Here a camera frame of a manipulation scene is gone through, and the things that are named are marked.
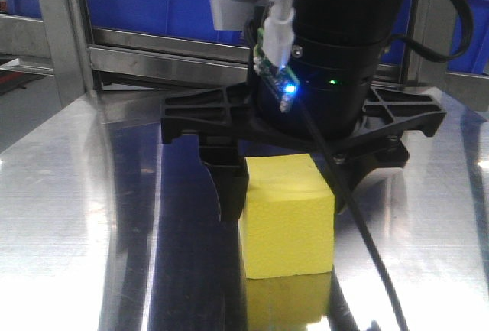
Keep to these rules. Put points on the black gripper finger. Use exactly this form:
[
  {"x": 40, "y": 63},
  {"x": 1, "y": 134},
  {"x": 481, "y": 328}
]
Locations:
[
  {"x": 361, "y": 165},
  {"x": 228, "y": 171}
]

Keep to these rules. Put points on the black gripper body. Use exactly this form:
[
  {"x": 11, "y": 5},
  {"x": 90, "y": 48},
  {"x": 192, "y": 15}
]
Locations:
[{"x": 336, "y": 101}]

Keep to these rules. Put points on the yellow foam block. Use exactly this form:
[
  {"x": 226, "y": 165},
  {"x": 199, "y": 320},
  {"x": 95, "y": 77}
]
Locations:
[{"x": 287, "y": 225}]

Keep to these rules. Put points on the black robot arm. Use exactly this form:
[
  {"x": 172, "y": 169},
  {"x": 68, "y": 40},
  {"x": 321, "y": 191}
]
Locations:
[{"x": 343, "y": 22}]

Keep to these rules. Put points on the green circuit board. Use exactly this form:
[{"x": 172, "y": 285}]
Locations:
[{"x": 281, "y": 82}]

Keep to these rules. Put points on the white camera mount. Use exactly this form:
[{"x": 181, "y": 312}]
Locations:
[{"x": 233, "y": 15}]

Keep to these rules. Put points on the stainless steel shelf frame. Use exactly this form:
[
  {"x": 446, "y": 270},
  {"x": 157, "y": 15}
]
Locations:
[{"x": 64, "y": 44}]

